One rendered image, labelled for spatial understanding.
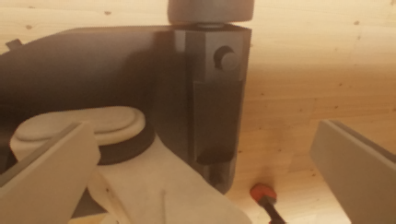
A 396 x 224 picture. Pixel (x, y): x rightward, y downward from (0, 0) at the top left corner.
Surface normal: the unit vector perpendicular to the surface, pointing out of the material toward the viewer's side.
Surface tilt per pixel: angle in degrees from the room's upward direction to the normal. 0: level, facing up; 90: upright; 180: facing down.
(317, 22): 0
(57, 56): 0
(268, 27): 0
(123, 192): 90
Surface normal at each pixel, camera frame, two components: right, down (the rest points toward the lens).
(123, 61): 0.22, 0.47
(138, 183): 0.00, -0.88
